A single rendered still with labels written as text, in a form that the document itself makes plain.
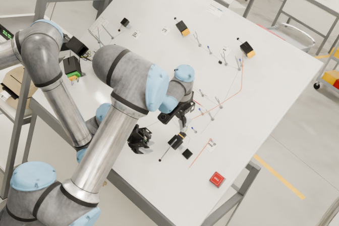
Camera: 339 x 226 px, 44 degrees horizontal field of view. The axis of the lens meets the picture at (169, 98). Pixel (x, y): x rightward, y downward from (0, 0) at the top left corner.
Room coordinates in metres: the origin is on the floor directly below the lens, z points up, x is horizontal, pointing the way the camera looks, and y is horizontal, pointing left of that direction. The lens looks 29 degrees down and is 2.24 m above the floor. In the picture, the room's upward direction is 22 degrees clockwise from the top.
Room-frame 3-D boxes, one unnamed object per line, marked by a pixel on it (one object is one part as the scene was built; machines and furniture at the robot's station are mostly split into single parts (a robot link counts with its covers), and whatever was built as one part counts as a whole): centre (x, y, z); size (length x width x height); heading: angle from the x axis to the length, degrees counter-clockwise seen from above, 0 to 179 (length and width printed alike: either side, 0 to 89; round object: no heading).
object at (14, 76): (2.17, 0.85, 0.76); 0.30 x 0.21 x 0.20; 156
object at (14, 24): (2.19, 0.90, 1.09); 0.35 x 0.33 x 0.07; 62
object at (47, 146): (1.80, 0.43, 0.60); 0.55 x 0.02 x 0.39; 62
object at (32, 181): (0.86, 0.27, 1.33); 0.13 x 0.12 x 0.14; 74
